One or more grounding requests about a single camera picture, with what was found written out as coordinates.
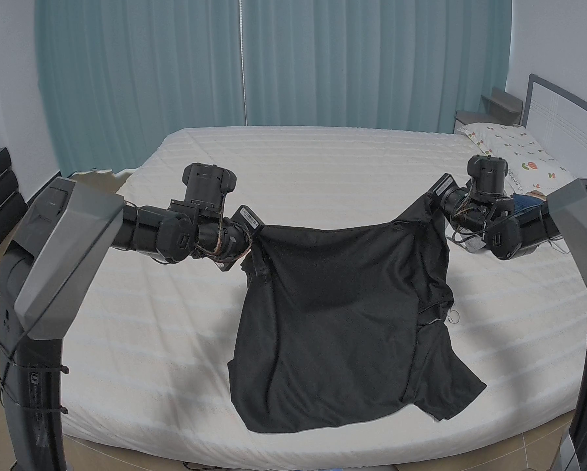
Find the blue-green curtain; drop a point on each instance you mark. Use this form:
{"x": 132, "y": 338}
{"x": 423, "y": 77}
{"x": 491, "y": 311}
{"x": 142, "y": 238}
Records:
{"x": 141, "y": 66}
{"x": 372, "y": 47}

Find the black T-shirt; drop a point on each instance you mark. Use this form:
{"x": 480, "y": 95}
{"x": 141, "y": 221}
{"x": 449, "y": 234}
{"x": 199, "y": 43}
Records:
{"x": 337, "y": 322}

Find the white printed pillow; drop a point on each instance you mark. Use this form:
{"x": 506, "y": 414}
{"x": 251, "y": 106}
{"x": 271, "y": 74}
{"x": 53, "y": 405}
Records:
{"x": 514, "y": 150}

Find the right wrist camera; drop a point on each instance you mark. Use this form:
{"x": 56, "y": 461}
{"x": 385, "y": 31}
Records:
{"x": 489, "y": 174}

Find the bed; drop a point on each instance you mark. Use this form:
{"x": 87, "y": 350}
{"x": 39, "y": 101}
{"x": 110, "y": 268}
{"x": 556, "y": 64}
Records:
{"x": 332, "y": 174}

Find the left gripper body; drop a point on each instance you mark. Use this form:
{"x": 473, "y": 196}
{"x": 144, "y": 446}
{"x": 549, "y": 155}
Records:
{"x": 234, "y": 243}

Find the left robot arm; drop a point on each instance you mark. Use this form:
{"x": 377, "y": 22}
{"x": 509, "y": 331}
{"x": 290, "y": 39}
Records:
{"x": 60, "y": 243}

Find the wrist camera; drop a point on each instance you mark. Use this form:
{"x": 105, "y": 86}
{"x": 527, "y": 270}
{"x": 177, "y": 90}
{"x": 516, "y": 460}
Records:
{"x": 207, "y": 184}
{"x": 489, "y": 174}

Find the grey bedside table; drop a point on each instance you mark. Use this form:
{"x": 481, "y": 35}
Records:
{"x": 494, "y": 108}

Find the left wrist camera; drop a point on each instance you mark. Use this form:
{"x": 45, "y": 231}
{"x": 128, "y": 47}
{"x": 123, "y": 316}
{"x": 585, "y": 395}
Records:
{"x": 207, "y": 184}

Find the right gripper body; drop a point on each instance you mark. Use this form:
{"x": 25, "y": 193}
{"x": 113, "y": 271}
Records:
{"x": 456, "y": 206}

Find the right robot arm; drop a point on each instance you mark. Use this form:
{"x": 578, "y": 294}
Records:
{"x": 573, "y": 214}

